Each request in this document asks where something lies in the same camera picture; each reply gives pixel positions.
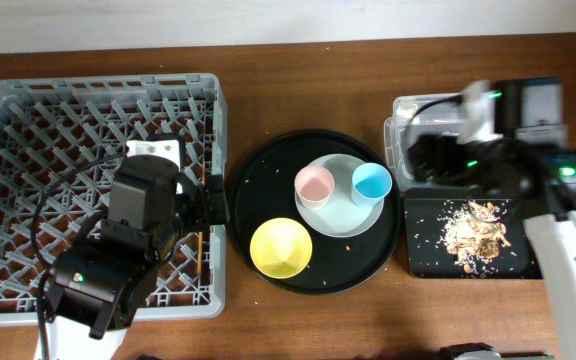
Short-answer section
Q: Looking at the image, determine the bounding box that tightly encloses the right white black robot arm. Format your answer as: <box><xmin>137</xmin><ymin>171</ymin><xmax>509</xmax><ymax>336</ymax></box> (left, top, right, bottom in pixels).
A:
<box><xmin>395</xmin><ymin>77</ymin><xmax>576</xmax><ymax>359</ymax></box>

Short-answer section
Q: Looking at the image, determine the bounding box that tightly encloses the clear plastic waste bin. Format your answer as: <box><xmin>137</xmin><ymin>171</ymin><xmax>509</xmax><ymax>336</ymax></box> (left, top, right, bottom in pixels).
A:
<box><xmin>383</xmin><ymin>90</ymin><xmax>567</xmax><ymax>192</ymax></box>

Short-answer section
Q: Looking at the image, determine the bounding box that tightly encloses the yellow plastic bowl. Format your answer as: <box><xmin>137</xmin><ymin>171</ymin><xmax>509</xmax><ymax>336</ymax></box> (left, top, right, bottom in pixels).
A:
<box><xmin>249</xmin><ymin>218</ymin><xmax>313</xmax><ymax>279</ymax></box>

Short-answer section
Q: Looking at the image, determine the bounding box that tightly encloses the black rectangular waste tray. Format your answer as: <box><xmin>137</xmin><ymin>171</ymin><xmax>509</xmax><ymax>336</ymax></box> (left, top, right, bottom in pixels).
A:
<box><xmin>403</xmin><ymin>189</ymin><xmax>542</xmax><ymax>279</ymax></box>

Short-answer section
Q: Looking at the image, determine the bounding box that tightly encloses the grey plastic dishwasher rack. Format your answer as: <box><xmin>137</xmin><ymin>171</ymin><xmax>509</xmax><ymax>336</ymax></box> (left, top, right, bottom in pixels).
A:
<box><xmin>0</xmin><ymin>73</ymin><xmax>228</xmax><ymax>326</ymax></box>

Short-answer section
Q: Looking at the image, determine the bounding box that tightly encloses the pink plastic cup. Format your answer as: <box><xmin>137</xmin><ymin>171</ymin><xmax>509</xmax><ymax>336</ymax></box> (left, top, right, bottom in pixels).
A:
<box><xmin>294</xmin><ymin>165</ymin><xmax>335</xmax><ymax>210</ymax></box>

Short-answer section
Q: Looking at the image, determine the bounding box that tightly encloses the wooden chopstick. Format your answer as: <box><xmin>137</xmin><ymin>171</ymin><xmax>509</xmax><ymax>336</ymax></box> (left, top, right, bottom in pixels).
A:
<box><xmin>197</xmin><ymin>157</ymin><xmax>206</xmax><ymax>277</ymax></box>

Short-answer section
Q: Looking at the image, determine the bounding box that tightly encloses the blue plastic cup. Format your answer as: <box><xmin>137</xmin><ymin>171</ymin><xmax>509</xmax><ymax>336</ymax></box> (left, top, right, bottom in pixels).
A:
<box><xmin>351</xmin><ymin>163</ymin><xmax>393</xmax><ymax>207</ymax></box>

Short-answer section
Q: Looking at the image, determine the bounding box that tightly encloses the round black serving tray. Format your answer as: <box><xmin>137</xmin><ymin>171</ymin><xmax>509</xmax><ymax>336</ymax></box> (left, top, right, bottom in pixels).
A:
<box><xmin>228</xmin><ymin>129</ymin><xmax>401</xmax><ymax>295</ymax></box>

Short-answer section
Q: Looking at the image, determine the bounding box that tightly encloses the grey round plate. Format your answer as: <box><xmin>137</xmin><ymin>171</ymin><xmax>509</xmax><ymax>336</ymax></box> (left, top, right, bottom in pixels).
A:
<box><xmin>294</xmin><ymin>154</ymin><xmax>384</xmax><ymax>238</ymax></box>

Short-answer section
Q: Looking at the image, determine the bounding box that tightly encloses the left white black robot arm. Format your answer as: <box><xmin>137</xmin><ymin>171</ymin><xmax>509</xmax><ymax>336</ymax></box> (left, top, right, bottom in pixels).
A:
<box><xmin>36</xmin><ymin>134</ymin><xmax>229</xmax><ymax>359</ymax></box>

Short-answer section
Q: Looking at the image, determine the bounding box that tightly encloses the food scraps and rice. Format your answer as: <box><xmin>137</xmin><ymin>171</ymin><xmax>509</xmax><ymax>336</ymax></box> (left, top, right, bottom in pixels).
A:
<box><xmin>438</xmin><ymin>200</ymin><xmax>512</xmax><ymax>275</ymax></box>

